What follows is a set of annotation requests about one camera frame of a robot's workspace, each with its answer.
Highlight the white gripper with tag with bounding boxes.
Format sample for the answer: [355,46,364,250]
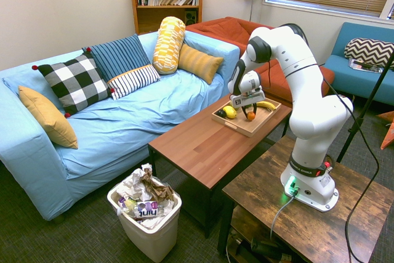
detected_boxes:
[229,87,266,120]

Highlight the wooden serving tray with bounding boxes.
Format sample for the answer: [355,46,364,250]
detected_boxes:
[211,97,283,138]

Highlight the yellow banana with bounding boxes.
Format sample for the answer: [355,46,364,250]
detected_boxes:
[256,100,277,111]

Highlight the yellow lemon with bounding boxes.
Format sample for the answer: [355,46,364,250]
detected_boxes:
[222,105,238,119]

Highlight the wooden coffee table black legs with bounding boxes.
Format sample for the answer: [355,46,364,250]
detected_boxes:
[147,91,293,239]

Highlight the mustard striped pillow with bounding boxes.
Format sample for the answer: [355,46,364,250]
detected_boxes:
[177,43,225,86]

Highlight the yellow patterned bolster pillow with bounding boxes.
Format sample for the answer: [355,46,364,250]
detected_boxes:
[151,16,187,76]

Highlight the teal blue couch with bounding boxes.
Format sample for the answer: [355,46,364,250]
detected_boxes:
[323,22,394,107]

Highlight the black speaker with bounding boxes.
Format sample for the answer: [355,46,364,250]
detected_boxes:
[184,10,198,25]

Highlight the white navy striped pillow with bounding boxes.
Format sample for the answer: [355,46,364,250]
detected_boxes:
[107,64,161,101]

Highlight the crumpled brown paper bag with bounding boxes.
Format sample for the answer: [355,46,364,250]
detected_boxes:
[140,167,175,204]

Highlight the magazine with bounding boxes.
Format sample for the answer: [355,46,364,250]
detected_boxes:
[348,58,385,75]

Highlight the rustic brown robot table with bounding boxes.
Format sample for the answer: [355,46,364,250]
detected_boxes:
[217,135,394,263]

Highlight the light blue sofa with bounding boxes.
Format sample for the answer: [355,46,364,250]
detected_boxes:
[0,30,241,222]

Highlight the black white chevron pillow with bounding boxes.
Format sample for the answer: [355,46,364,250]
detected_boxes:
[344,37,394,70]

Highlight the black equipment under table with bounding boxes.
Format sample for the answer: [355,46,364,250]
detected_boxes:
[226,229,295,263]

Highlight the crumpled white paper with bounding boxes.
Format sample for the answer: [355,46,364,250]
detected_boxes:
[116,163,155,202]

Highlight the orange cushion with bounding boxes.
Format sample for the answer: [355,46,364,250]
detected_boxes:
[376,110,394,151]

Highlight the blue striped pillow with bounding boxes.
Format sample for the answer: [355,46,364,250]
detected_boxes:
[82,33,151,83]

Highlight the hint water bottle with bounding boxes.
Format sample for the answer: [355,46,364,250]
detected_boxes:
[116,200,166,220]

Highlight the white trash bin with liner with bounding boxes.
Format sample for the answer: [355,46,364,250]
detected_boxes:
[107,164,183,263]

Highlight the black white checked pillow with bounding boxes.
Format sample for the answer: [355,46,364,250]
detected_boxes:
[31,47,115,119]

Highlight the plain mustard pillow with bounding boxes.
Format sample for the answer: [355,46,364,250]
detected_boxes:
[18,85,79,150]

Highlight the grey base cable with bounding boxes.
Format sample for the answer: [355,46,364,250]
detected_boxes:
[270,189,298,241]

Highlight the black camera stand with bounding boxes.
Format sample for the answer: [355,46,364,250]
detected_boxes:
[336,49,394,164]

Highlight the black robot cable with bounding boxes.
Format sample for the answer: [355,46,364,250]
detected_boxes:
[267,23,380,263]

